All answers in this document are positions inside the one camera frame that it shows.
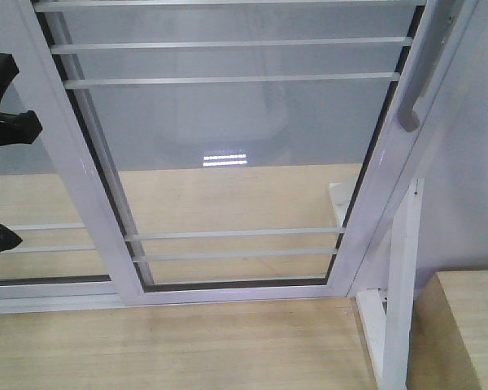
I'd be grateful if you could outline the white support brace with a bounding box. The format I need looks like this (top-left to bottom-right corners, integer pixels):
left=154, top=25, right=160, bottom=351
left=329, top=180, right=386, bottom=389

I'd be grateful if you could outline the grey metal door handle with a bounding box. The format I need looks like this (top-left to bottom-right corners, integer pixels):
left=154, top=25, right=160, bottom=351
left=397, top=1, right=460, bottom=132

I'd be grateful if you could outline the light wooden box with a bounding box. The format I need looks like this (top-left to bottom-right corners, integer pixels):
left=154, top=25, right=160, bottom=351
left=407, top=271, right=488, bottom=389

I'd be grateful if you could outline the white framed sliding glass door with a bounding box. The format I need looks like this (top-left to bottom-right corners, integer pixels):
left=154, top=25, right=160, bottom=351
left=7, top=0, right=479, bottom=308

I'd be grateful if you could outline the fixed white glass panel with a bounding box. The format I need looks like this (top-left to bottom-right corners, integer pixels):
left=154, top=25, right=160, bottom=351
left=0, top=23, right=124, bottom=307

